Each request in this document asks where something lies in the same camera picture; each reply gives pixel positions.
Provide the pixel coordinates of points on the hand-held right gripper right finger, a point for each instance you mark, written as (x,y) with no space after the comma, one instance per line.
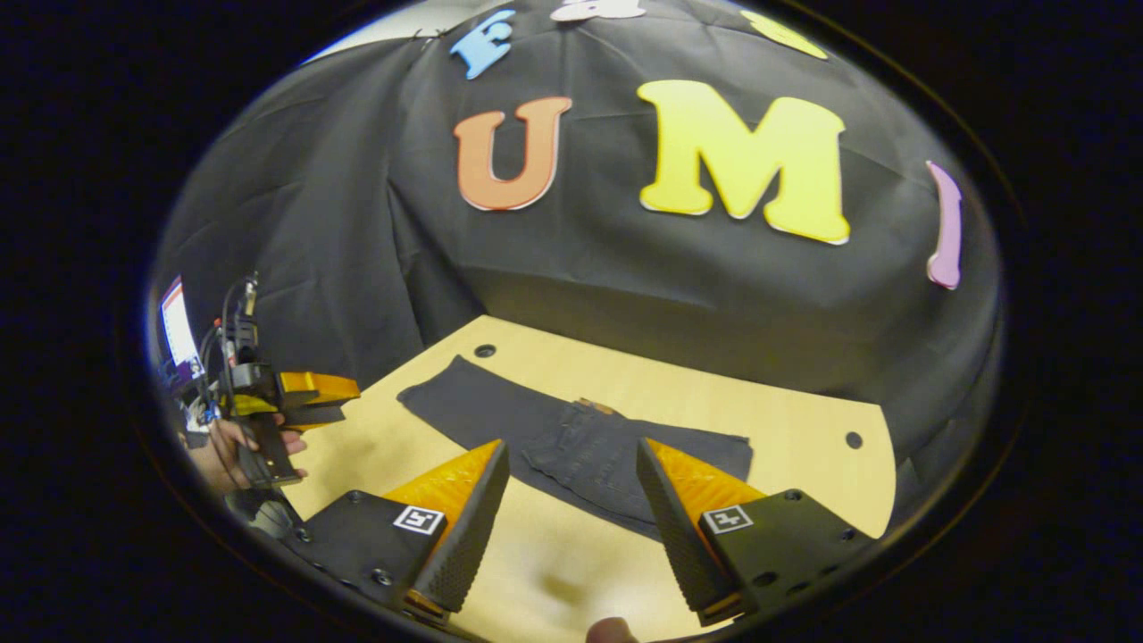
(674,536)

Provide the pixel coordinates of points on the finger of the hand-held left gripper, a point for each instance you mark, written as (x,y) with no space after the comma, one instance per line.
(308,389)
(312,416)

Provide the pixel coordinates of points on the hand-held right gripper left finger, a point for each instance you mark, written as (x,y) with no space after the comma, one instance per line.
(469,536)

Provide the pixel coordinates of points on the dark grey jeans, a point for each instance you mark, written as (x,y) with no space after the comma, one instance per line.
(571,446)

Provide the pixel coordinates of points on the computer monitor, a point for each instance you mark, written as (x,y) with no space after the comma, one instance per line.
(180,330)

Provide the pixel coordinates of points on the black backdrop cloth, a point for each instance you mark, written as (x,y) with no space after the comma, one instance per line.
(607,259)

